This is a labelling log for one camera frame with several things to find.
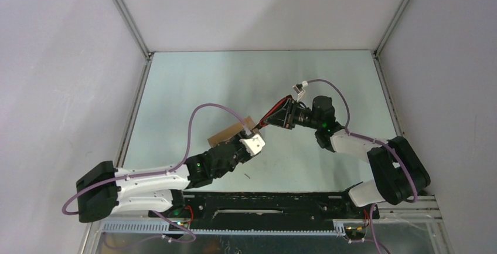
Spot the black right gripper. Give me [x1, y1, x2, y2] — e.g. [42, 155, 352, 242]
[264, 99, 321, 131]

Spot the brown cardboard express box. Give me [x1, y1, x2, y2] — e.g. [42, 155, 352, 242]
[207, 116, 259, 148]

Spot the red black utility knife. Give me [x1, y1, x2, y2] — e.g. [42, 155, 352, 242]
[255, 95, 292, 129]

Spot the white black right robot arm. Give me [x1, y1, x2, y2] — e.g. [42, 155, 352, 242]
[258, 96, 431, 218]

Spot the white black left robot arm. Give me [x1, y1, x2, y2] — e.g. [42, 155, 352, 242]
[76, 134, 265, 223]

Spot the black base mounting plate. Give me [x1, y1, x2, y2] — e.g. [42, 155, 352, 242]
[163, 191, 379, 232]

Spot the aluminium frame rail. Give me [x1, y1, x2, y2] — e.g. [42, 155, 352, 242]
[80, 192, 454, 253]

